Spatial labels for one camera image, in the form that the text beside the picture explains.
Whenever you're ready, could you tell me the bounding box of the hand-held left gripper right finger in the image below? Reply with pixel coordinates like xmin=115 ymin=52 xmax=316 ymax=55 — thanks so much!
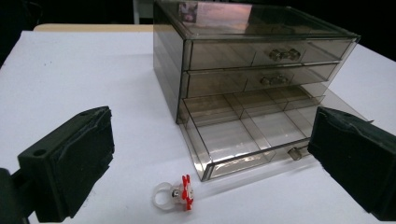
xmin=307 ymin=105 xmax=396 ymax=222

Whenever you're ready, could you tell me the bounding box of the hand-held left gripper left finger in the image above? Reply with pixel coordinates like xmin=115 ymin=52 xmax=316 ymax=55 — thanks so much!
xmin=17 ymin=105 xmax=115 ymax=223

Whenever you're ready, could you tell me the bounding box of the smoky transparent compartment drawer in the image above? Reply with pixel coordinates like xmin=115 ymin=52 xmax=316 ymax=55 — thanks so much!
xmin=178 ymin=88 xmax=374 ymax=183

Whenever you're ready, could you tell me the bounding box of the clear toy ring red flower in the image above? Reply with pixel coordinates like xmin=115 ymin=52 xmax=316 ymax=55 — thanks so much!
xmin=151 ymin=174 xmax=196 ymax=213

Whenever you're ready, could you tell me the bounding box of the smoky transparent drawer cabinet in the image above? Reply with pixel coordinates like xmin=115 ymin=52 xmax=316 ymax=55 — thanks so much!
xmin=152 ymin=0 xmax=362 ymax=126

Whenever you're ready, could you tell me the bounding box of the white table sheet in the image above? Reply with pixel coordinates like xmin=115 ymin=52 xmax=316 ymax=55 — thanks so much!
xmin=0 ymin=30 xmax=396 ymax=224

